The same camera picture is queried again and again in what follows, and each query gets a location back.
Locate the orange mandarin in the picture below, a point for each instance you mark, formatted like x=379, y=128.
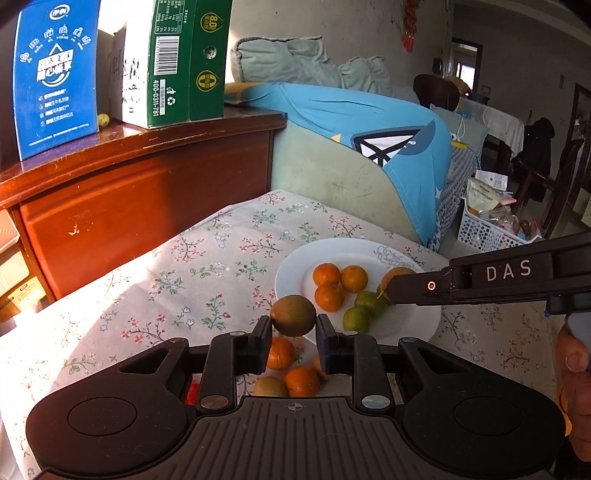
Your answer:
x=396, y=274
x=326, y=274
x=302, y=381
x=318, y=367
x=279, y=353
x=354, y=278
x=329, y=296

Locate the dark wooden chair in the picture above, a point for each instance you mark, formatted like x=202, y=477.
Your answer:
x=436, y=90
x=565, y=184

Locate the brown kiwi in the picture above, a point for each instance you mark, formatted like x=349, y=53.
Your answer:
x=293, y=315
x=270, y=386

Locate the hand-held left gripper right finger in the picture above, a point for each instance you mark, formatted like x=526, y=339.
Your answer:
x=325, y=344

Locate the red hanging decoration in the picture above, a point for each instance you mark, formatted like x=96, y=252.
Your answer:
x=408, y=23

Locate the person's right hand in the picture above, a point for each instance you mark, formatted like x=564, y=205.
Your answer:
x=575, y=392

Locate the white plate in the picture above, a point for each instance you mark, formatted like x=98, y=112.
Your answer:
x=295, y=267

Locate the teal pillow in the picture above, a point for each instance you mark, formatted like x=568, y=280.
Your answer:
x=466, y=127

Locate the small yellow fruit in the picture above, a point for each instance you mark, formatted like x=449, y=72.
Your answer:
x=103, y=121

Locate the floral tablecloth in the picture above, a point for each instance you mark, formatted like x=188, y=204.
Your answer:
x=184, y=277

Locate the grey cardboard box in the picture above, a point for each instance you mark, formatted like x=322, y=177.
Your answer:
x=111, y=69

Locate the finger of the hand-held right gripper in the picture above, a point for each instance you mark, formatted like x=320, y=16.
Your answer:
x=401, y=291

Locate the table with white cloth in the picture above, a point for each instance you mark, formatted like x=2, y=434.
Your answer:
x=494, y=122

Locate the grey-green cushion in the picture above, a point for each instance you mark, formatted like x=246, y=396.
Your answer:
x=295, y=60

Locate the blue checked cloth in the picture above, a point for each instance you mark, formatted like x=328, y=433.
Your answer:
x=455, y=184

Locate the green carton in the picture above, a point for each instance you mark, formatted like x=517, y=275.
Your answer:
x=184, y=60

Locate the white plastic basket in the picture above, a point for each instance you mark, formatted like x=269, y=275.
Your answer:
x=489, y=233

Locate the blue carton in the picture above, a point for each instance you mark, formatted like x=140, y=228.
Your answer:
x=55, y=78

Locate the blue printed cloth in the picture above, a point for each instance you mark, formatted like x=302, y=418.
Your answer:
x=369, y=124

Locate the beige snack bag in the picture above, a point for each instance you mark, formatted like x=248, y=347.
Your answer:
x=482, y=196

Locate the black jacket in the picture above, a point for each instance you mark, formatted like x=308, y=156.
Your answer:
x=538, y=147

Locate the grey-green sofa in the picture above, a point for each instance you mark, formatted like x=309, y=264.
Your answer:
x=332, y=184

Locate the red-brown wooden cabinet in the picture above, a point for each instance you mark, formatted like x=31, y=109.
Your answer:
x=138, y=194

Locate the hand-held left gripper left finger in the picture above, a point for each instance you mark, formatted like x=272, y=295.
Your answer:
x=264, y=344

